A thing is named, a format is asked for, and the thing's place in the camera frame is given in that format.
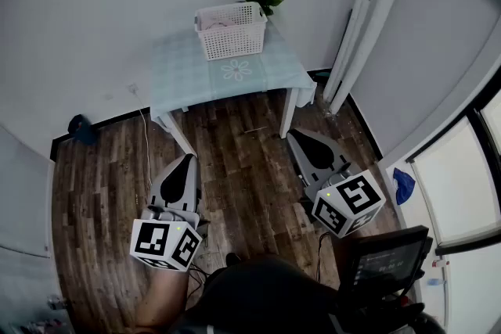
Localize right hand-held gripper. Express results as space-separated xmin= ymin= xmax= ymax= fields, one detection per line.
xmin=287 ymin=127 xmax=387 ymax=239

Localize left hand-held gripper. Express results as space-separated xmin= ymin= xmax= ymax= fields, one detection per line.
xmin=130 ymin=153 xmax=211 ymax=271

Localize white plastic laundry basket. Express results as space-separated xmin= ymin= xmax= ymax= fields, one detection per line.
xmin=194 ymin=2 xmax=269 ymax=62

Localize pink clothes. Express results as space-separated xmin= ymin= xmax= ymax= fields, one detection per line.
xmin=200 ymin=16 xmax=240 ymax=31

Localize person's left forearm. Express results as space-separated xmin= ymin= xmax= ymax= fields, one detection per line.
xmin=134 ymin=264 xmax=189 ymax=329

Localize white table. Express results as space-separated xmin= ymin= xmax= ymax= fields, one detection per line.
xmin=163 ymin=88 xmax=297 ymax=158

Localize blue cloth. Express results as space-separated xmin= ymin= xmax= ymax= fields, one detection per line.
xmin=392 ymin=167 xmax=416 ymax=207

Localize light blue flower tablecloth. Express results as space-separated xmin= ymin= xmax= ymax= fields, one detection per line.
xmin=150 ymin=17 xmax=318 ymax=130

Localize dark blue bag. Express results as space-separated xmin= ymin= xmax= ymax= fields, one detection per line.
xmin=67 ymin=113 xmax=99 ymax=146

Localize black monitor screen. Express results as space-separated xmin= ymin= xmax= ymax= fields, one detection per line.
xmin=338 ymin=225 xmax=434 ymax=302

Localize person's dark clothing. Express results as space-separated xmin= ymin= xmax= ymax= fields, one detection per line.
xmin=175 ymin=253 xmax=447 ymax=334

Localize window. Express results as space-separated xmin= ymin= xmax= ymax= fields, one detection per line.
xmin=406 ymin=89 xmax=501 ymax=250

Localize white wrapped pipes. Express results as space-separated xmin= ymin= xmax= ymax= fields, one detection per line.
xmin=323 ymin=0 xmax=416 ymax=117

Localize white door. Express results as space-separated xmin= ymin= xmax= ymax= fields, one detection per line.
xmin=0 ymin=124 xmax=56 ymax=259

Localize white wall cable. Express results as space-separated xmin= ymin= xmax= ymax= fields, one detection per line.
xmin=131 ymin=89 xmax=153 ymax=185

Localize black cable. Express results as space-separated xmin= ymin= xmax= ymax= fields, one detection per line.
xmin=315 ymin=232 xmax=332 ymax=283

